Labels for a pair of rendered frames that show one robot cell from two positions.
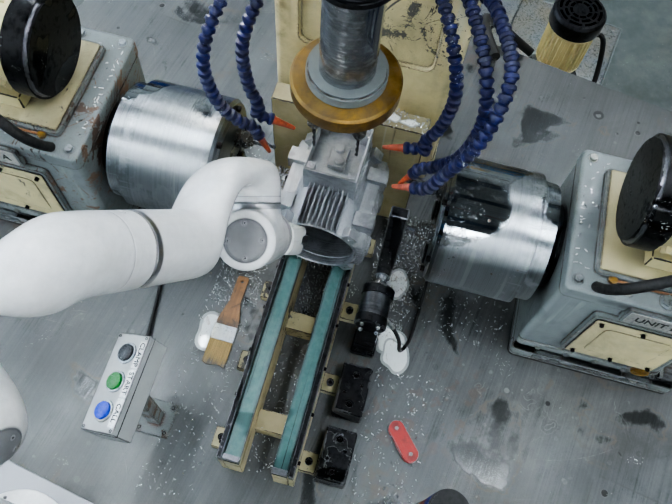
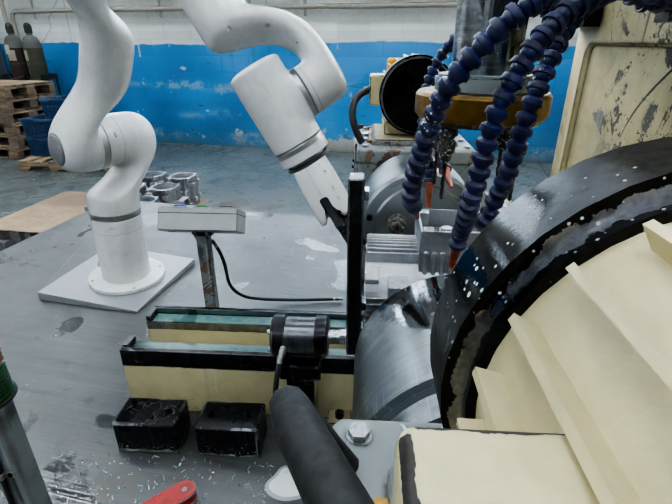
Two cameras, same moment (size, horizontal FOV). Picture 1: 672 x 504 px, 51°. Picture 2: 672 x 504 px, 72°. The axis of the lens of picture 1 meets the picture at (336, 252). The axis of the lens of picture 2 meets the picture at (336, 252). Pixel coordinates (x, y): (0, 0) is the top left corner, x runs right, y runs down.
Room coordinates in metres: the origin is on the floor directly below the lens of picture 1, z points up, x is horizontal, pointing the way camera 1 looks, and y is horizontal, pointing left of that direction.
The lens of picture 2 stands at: (0.46, -0.63, 1.40)
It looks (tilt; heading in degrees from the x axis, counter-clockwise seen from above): 25 degrees down; 85
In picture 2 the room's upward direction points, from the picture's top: straight up
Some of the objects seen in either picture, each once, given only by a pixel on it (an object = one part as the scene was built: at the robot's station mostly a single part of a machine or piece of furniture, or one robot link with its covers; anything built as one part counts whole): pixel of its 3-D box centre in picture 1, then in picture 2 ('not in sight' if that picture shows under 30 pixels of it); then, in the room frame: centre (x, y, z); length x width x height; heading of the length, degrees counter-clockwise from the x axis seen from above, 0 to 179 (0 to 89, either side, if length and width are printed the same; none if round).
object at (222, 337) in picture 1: (228, 320); not in sight; (0.48, 0.21, 0.80); 0.21 x 0.05 x 0.01; 170
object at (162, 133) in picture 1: (157, 145); (413, 208); (0.74, 0.37, 1.04); 0.37 x 0.25 x 0.25; 81
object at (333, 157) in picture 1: (338, 159); (455, 241); (0.71, 0.02, 1.11); 0.12 x 0.11 x 0.07; 170
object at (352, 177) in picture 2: (390, 247); (353, 269); (0.53, -0.09, 1.12); 0.04 x 0.03 x 0.26; 171
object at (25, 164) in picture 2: not in sight; (80, 131); (-2.08, 5.25, 0.39); 1.20 x 0.80 x 0.79; 169
